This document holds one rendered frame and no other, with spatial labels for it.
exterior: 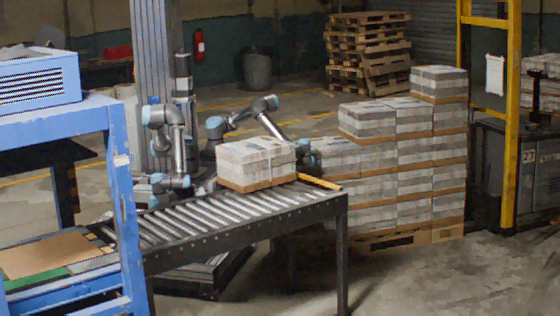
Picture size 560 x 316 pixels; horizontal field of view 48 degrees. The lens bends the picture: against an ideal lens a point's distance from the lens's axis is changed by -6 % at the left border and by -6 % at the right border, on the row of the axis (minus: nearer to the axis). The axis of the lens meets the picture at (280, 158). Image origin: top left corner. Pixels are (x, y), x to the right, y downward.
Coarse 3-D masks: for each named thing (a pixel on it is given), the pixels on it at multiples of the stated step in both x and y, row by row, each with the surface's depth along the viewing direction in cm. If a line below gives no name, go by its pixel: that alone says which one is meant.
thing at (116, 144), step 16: (112, 112) 252; (112, 128) 253; (112, 144) 255; (128, 144) 259; (112, 160) 257; (128, 160) 260; (112, 176) 261; (128, 176) 261; (112, 192) 265; (128, 192) 263; (128, 208) 264; (128, 224) 266; (128, 240) 267; (128, 256) 268; (128, 272) 270; (128, 288) 274; (144, 288) 276; (144, 304) 277
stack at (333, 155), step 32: (320, 160) 445; (352, 160) 450; (384, 160) 458; (416, 160) 466; (352, 192) 456; (384, 192) 464; (416, 192) 472; (320, 224) 455; (352, 224) 463; (384, 224) 471; (320, 256) 476; (352, 256) 469
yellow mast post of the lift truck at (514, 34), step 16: (512, 0) 436; (512, 16) 439; (512, 32) 442; (512, 48) 445; (512, 64) 449; (512, 80) 452; (512, 96) 455; (512, 112) 458; (512, 128) 462; (512, 144) 465; (512, 160) 469; (512, 176) 473; (512, 192) 476; (512, 208) 480
